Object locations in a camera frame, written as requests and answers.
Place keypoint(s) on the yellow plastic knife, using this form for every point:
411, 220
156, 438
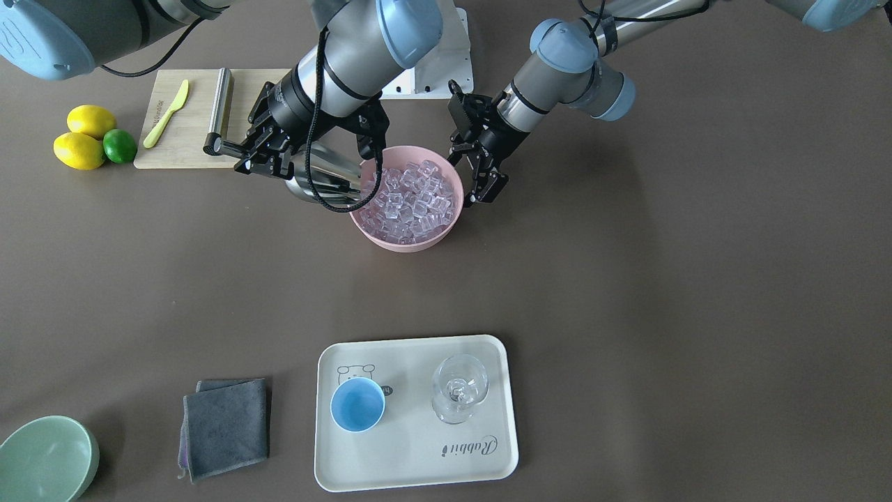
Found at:
176, 105

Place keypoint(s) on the whole lemon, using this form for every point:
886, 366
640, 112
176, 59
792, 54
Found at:
79, 151
91, 120

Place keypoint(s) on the light blue cup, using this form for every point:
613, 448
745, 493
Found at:
357, 405

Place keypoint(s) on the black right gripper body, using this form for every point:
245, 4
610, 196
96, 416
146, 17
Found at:
281, 113

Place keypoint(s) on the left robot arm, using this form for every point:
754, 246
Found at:
566, 67

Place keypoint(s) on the cream rabbit tray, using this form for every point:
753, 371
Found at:
409, 446

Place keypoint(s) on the bamboo cutting board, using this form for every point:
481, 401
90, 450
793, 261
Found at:
181, 145

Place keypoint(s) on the steel ice scoop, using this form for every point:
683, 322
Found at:
336, 177

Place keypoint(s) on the clear wine glass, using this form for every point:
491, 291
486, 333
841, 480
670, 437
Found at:
460, 383

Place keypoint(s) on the upper whole lemon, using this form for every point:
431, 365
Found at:
91, 120

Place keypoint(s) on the pink bowl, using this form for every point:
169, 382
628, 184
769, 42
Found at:
394, 157

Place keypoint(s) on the green lime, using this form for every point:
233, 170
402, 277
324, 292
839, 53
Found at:
119, 146

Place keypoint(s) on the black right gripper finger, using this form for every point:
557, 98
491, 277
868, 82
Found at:
245, 148
266, 162

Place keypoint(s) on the clear ice cubes pile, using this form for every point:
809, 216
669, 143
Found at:
413, 204

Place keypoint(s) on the grey folded cloth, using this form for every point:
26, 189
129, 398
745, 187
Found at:
224, 428

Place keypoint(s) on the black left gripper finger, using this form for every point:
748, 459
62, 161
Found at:
466, 164
492, 182

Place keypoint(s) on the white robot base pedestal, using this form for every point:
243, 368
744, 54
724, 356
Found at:
449, 61

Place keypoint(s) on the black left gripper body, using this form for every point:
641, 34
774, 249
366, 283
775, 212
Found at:
496, 134

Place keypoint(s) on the steel muddler black tip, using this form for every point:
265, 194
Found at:
219, 109

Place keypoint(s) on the mint green bowl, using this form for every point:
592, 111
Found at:
52, 458

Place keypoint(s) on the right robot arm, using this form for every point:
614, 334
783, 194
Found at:
364, 45

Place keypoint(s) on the lower whole lemon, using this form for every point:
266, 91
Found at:
79, 151

